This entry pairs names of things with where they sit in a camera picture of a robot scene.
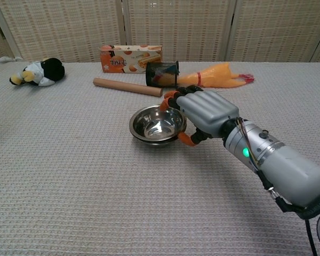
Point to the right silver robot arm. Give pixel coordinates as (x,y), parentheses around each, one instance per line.
(282,165)

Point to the black white penguin plush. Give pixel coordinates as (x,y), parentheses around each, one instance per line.
(46,70)

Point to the beige woven tablecloth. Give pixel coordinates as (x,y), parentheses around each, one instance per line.
(96,173)

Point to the orange white snack box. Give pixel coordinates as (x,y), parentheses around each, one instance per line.
(122,60)

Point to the yellow rubber chicken toy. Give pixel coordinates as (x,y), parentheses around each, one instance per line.
(216,77)

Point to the wooden rolling pin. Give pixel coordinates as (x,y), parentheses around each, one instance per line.
(125,86)

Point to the stainless steel bowl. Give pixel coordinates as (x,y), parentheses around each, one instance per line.
(154,143)
(154,125)

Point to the black mesh pen holder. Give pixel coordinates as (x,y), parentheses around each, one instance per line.
(161,74)

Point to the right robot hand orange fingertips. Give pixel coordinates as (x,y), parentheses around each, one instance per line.
(208,109)

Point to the woven folding screen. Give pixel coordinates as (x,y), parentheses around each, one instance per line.
(176,26)

